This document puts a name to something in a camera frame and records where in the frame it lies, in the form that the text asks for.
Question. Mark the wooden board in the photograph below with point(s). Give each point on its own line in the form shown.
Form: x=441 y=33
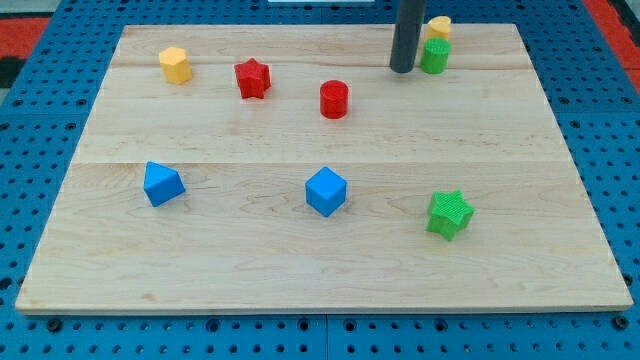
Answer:
x=243 y=240

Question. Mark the blue cube block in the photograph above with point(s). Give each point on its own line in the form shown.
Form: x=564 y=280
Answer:
x=325 y=191

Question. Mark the red cylinder block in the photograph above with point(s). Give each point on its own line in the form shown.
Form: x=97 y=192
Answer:
x=334 y=96

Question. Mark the red star block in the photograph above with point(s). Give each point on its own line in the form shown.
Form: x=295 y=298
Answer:
x=253 y=78

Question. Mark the green star block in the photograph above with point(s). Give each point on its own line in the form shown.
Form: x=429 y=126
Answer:
x=448 y=213

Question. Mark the blue triangular prism block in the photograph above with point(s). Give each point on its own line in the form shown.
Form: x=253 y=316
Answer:
x=161 y=183

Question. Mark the yellow hexagon block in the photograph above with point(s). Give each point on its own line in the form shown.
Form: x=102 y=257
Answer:
x=175 y=65

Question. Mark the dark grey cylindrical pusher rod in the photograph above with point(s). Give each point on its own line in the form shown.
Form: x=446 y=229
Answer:
x=407 y=30

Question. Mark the yellow block behind green cylinder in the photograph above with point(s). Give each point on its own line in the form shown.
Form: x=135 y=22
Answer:
x=439 y=27

